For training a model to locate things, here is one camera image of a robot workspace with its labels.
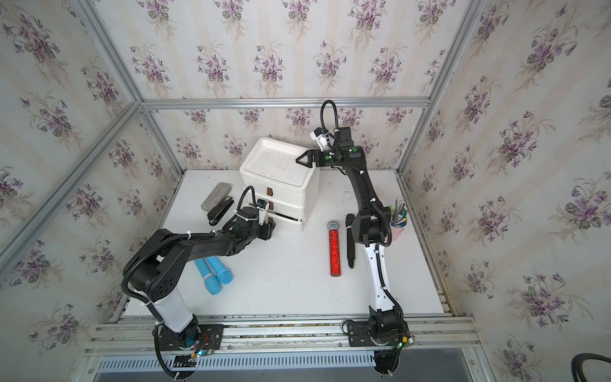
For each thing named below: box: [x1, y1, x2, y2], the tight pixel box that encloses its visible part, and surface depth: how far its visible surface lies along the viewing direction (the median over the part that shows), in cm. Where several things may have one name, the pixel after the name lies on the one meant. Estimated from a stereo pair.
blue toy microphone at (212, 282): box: [194, 257, 222, 296], surface depth 83 cm
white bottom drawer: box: [268, 211, 304, 233], surface depth 96 cm
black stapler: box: [206, 195, 235, 227], surface depth 106 cm
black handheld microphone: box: [345, 213, 356, 269], surface depth 95 cm
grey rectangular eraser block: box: [200, 182, 232, 212], surface depth 109 cm
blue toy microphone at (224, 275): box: [206, 256, 234, 285], surface depth 86 cm
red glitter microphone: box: [326, 219, 342, 277], surface depth 91 cm
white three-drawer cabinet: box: [239, 137, 321, 233], surface depth 91 cm
